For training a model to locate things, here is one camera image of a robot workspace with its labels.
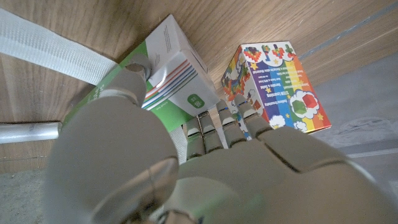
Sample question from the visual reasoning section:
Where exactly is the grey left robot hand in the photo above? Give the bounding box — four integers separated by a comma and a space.
43, 53, 398, 224

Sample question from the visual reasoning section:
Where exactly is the green white carton box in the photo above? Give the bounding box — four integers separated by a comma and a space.
62, 14, 221, 133

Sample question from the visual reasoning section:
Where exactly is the white gauze bandage strip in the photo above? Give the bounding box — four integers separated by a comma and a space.
0, 7, 188, 165

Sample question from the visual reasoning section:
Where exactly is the rainbow cube toy box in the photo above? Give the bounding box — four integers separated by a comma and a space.
221, 40, 332, 139

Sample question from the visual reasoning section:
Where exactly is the white cylinder roll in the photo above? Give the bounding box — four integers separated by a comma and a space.
0, 121, 63, 144

